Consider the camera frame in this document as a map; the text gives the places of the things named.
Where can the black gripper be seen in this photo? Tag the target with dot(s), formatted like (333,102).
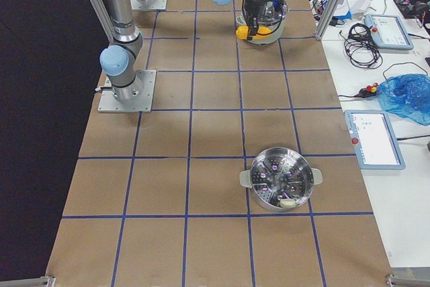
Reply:
(251,7)

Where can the yellow toy corn cob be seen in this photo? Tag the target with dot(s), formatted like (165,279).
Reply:
(244,32)

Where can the glass pot lid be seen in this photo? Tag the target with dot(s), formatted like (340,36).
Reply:
(274,13)

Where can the white paper box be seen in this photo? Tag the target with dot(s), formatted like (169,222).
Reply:
(358,6)

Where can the emergency stop button box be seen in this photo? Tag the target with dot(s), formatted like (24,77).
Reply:
(369,91)

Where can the far teach pendant tablet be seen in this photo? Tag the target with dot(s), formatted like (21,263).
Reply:
(388,32)

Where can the teach pendant tablet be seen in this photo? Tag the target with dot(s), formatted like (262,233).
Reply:
(388,32)
(373,140)

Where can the stainless steel steamer basket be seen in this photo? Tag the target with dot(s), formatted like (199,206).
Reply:
(280,179)

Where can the blue plastic bag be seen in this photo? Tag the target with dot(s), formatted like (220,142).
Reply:
(406,96)

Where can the near teach pendant tablet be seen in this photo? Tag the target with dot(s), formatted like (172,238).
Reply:
(373,140)

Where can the brown paper table mat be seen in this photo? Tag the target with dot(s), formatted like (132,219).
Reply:
(155,198)

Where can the aluminium frame post left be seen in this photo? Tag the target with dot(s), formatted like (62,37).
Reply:
(104,19)

